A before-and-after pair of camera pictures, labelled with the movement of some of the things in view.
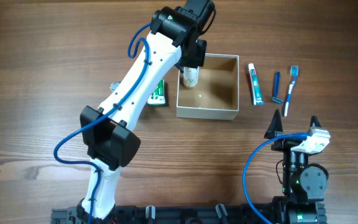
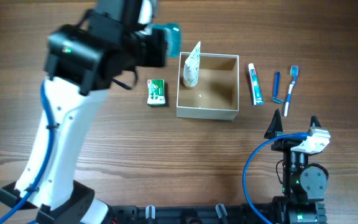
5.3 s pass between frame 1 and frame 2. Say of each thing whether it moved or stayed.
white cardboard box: stayed
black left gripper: moved
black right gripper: stayed
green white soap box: stayed
